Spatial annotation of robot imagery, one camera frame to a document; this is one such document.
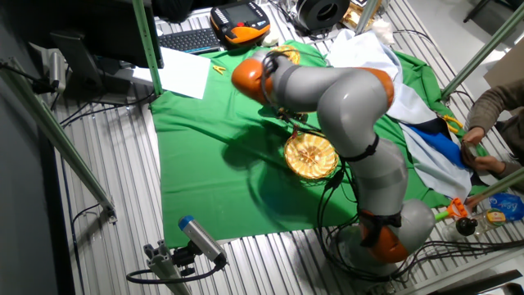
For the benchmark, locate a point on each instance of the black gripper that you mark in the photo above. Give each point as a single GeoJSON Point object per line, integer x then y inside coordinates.
{"type": "Point", "coordinates": [294, 116]}

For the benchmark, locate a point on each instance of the brown sleeved right forearm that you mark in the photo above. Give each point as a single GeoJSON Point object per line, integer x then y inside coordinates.
{"type": "Point", "coordinates": [495, 104]}

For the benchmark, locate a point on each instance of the brown sleeved left forearm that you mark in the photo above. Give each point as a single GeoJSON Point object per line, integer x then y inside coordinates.
{"type": "Point", "coordinates": [511, 169]}

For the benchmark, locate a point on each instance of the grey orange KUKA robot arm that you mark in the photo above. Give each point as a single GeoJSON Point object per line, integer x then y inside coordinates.
{"type": "Point", "coordinates": [352, 102]}

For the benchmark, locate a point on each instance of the bystander right hand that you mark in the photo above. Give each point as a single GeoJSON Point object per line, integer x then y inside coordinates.
{"type": "Point", "coordinates": [474, 135]}

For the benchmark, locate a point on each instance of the bystander left hand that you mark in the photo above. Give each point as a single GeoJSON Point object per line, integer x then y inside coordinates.
{"type": "Point", "coordinates": [489, 166]}

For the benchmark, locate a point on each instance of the large round wicker basket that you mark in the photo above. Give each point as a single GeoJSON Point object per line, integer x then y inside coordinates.
{"type": "Point", "coordinates": [311, 156]}

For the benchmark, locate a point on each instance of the small round wicker basket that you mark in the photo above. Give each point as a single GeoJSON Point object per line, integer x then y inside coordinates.
{"type": "Point", "coordinates": [291, 53]}

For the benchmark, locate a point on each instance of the yellow clothespin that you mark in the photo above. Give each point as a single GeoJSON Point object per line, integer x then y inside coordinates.
{"type": "Point", "coordinates": [219, 69]}

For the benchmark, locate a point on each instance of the white cloth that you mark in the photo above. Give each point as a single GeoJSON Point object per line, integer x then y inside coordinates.
{"type": "Point", "coordinates": [360, 49]}

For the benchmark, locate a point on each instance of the green cloth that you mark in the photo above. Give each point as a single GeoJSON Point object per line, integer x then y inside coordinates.
{"type": "Point", "coordinates": [204, 164]}

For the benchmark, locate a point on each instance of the orange black teach pendant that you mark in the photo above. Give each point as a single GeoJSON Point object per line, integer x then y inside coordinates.
{"type": "Point", "coordinates": [241, 22]}

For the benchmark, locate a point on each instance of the golden brown packet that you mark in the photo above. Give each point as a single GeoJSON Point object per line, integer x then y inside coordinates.
{"type": "Point", "coordinates": [352, 16]}

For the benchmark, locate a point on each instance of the white paper sheet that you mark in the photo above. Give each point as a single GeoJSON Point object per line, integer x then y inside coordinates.
{"type": "Point", "coordinates": [180, 73]}

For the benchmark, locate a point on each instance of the white crumpled tissue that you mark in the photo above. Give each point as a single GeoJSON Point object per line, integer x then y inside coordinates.
{"type": "Point", "coordinates": [382, 30]}

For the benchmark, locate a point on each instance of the black keyboard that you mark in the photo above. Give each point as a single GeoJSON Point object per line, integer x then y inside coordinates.
{"type": "Point", "coordinates": [188, 41]}

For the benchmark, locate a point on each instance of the blue and navy cloth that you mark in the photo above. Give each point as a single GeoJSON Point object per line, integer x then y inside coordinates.
{"type": "Point", "coordinates": [442, 145]}

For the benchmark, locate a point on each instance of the orange green plastic toy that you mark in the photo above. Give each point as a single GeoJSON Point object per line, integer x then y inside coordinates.
{"type": "Point", "coordinates": [456, 208]}

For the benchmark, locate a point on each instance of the black computer monitor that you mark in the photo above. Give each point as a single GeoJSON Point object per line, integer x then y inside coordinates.
{"type": "Point", "coordinates": [102, 28]}

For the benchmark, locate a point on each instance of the black office chair base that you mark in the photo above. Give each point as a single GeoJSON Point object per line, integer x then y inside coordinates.
{"type": "Point", "coordinates": [477, 8]}

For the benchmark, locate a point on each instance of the brown cardboard sheet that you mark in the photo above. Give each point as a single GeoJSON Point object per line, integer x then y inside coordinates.
{"type": "Point", "coordinates": [507, 67]}

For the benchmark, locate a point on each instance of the clear bottle with black cap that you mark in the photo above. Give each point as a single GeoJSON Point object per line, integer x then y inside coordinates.
{"type": "Point", "coordinates": [491, 217]}

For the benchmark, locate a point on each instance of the blue plastic bag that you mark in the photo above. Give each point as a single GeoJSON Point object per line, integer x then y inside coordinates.
{"type": "Point", "coordinates": [509, 205]}

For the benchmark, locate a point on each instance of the aluminium frame post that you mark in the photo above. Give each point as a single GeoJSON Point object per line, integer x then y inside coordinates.
{"type": "Point", "coordinates": [148, 45]}
{"type": "Point", "coordinates": [497, 185]}
{"type": "Point", "coordinates": [483, 51]}
{"type": "Point", "coordinates": [365, 16]}
{"type": "Point", "coordinates": [57, 135]}

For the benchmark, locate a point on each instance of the silver camera with blue cap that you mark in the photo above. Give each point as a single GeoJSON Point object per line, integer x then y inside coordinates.
{"type": "Point", "coordinates": [202, 239]}

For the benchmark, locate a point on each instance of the aluminium camera mount profile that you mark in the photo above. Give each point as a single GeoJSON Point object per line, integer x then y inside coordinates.
{"type": "Point", "coordinates": [163, 266]}

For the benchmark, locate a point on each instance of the silver depth camera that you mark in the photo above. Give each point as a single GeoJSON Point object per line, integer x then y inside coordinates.
{"type": "Point", "coordinates": [57, 69]}

